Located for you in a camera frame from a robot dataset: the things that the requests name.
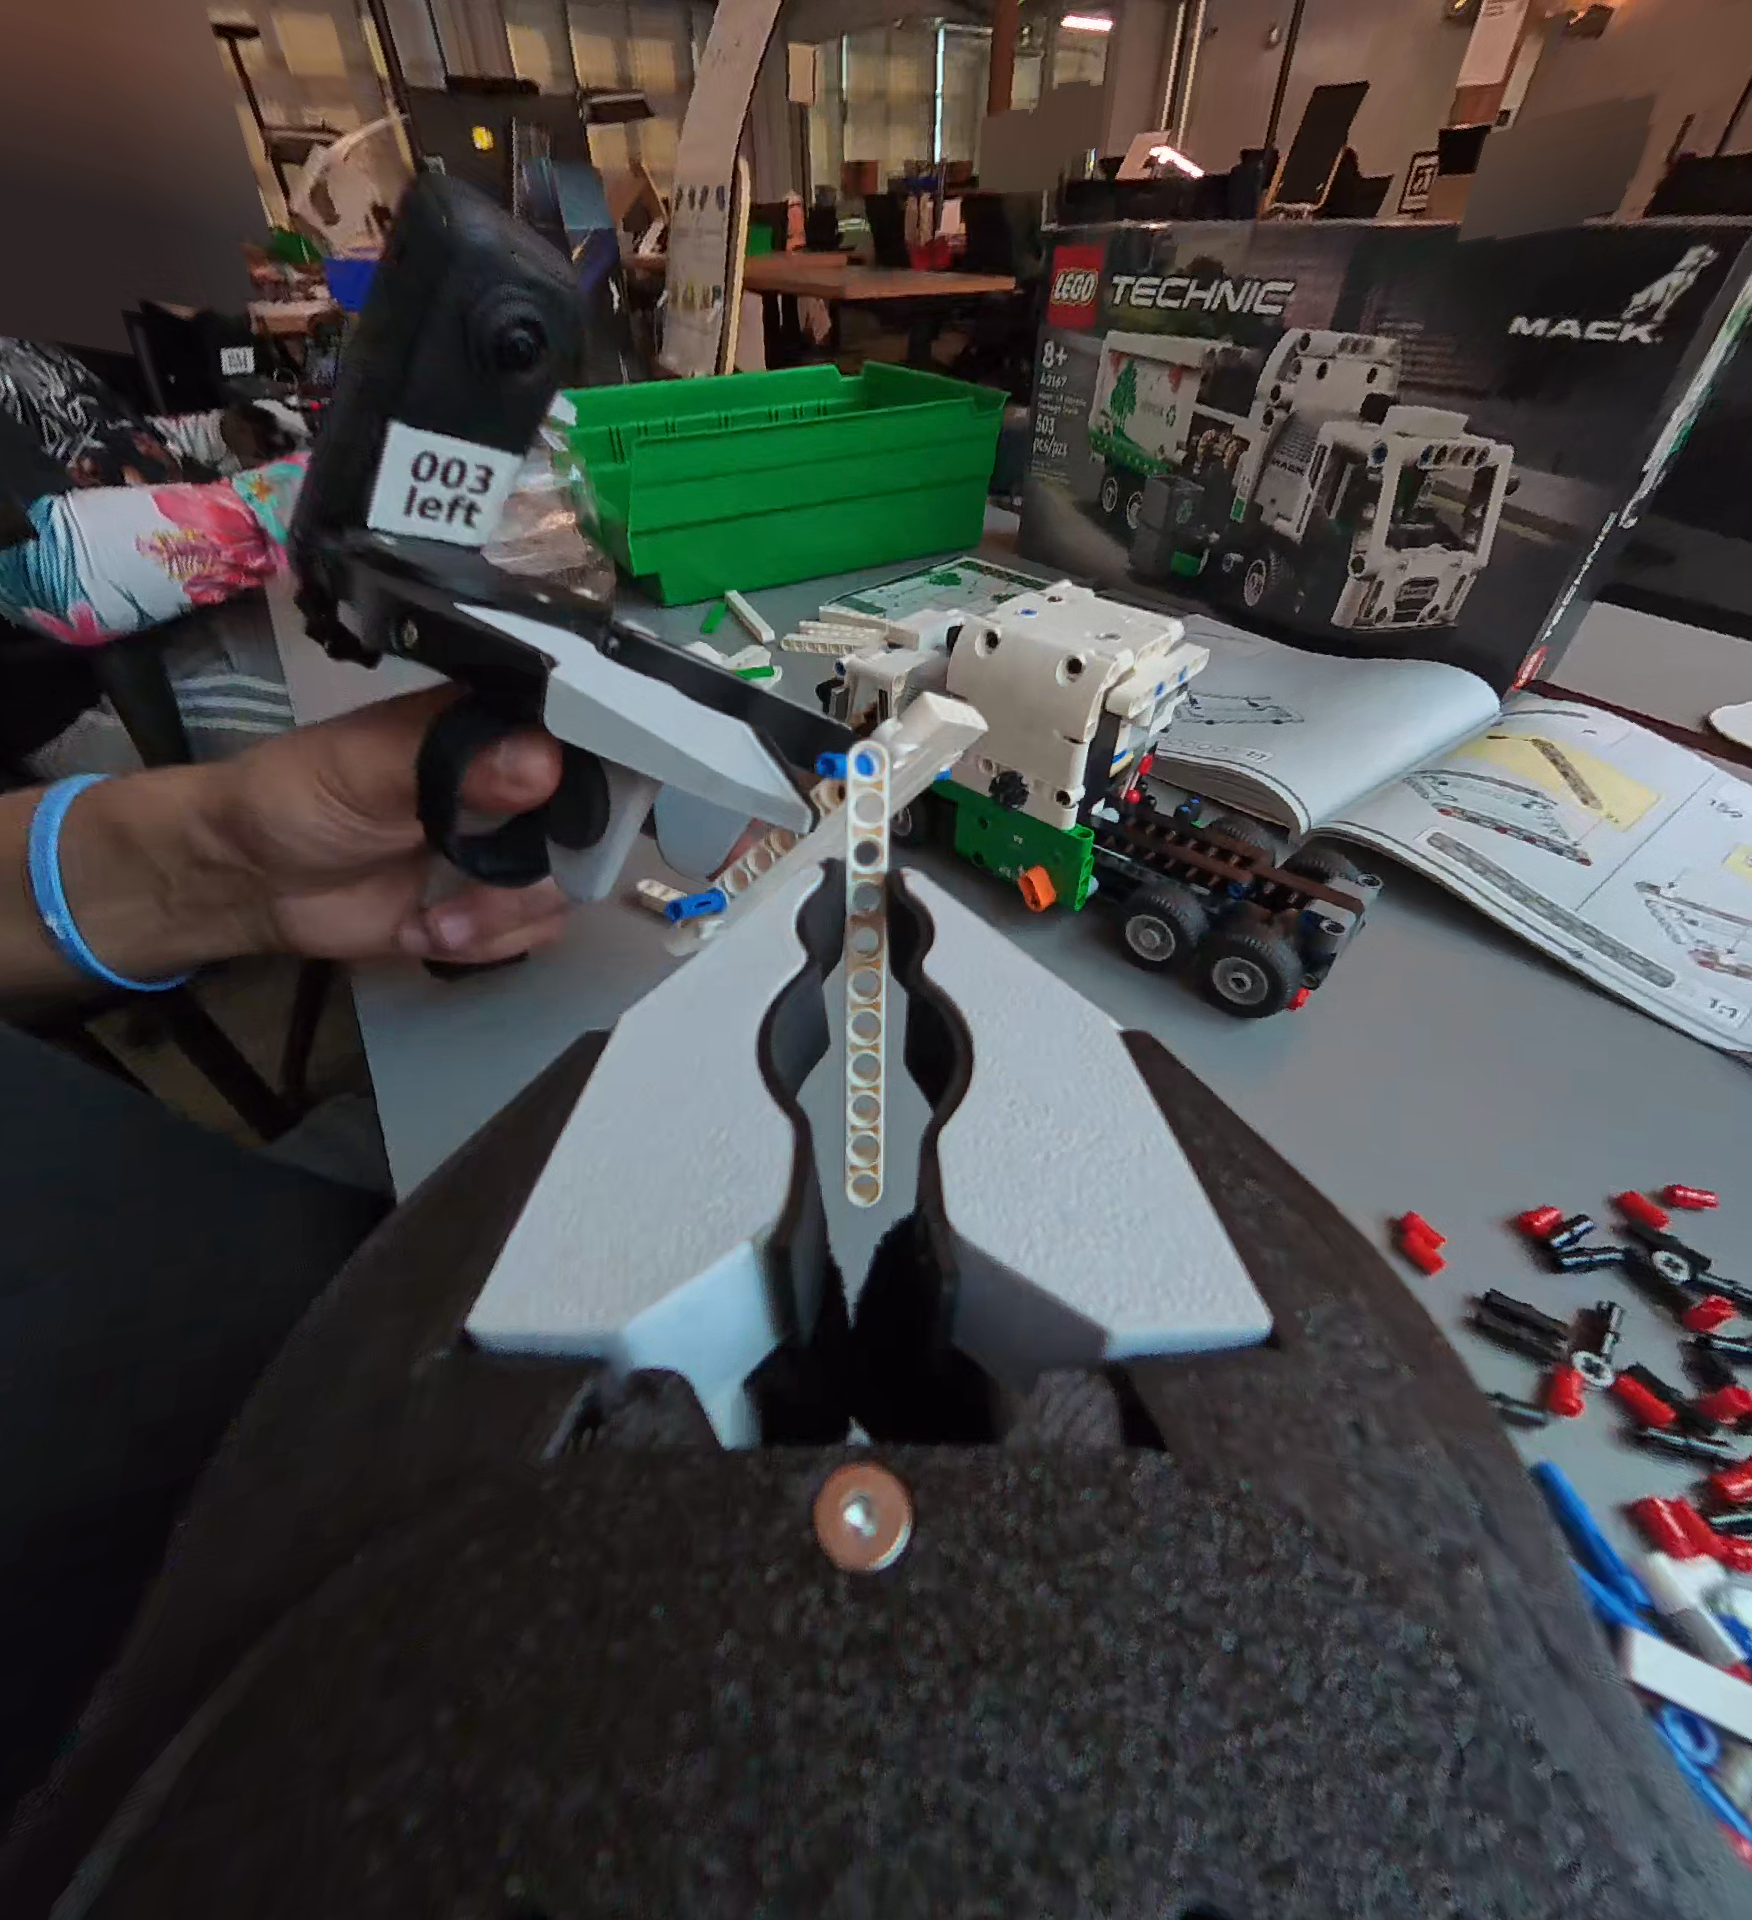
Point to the green plastic bin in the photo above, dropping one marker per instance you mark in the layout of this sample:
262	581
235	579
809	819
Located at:
817	480

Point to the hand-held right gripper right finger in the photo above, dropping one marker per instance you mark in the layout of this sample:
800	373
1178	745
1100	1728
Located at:
1100	1200

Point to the long wooden table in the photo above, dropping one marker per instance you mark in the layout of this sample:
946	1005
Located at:
876	282

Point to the clear plastic bag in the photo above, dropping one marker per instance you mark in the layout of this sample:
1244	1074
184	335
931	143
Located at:
552	511

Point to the white lego beam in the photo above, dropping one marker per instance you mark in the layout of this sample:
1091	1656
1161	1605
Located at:
867	1050

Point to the blue plastic bin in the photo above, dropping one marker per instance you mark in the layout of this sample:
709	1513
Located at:
1593	1560

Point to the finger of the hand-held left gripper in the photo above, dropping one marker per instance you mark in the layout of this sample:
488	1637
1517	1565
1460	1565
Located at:
665	729
733	686

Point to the white standing banner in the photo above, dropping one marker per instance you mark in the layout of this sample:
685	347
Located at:
712	225

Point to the instruction booklet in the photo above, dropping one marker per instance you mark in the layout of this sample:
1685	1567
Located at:
1566	839

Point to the pile of red black pins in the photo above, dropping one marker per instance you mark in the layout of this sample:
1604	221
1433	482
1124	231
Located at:
1655	1252

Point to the white and green lego truck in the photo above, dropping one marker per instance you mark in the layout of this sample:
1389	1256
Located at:
1057	677

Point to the person's left hand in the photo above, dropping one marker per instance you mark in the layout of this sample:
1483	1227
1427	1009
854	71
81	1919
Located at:
320	839

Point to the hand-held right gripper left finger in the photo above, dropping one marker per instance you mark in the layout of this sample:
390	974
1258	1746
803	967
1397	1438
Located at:
620	1200

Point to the blue wristband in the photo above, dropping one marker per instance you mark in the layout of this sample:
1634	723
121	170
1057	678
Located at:
54	885

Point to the lego set box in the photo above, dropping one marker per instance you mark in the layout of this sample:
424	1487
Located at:
1416	301

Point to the white lego beam assembly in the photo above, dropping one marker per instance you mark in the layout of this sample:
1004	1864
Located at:
935	729

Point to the green and white sticker sheet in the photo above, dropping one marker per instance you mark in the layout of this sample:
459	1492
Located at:
935	587

